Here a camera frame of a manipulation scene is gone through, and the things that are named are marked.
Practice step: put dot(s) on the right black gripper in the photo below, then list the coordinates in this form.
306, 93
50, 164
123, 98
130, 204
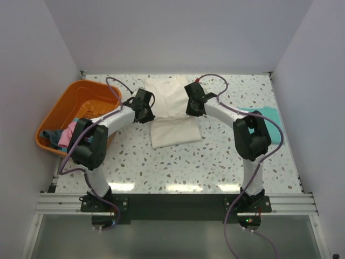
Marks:
190, 111

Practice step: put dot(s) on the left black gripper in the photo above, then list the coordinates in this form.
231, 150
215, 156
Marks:
149, 117

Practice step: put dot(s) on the white t shirt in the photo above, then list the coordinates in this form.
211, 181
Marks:
171, 126

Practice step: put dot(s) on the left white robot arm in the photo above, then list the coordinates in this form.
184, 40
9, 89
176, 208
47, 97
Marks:
88, 146

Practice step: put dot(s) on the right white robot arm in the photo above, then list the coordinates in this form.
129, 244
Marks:
251, 136

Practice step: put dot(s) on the orange plastic basket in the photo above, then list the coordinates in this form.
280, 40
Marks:
82, 99

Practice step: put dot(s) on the pink t shirt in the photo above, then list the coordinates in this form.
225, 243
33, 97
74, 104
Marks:
66, 135

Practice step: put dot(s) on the folded teal t shirt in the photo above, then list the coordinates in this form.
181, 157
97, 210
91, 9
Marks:
273, 114

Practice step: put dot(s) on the dark grey t shirt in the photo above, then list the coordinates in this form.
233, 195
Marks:
53, 137

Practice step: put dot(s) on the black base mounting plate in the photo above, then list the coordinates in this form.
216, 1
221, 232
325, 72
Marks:
114, 209

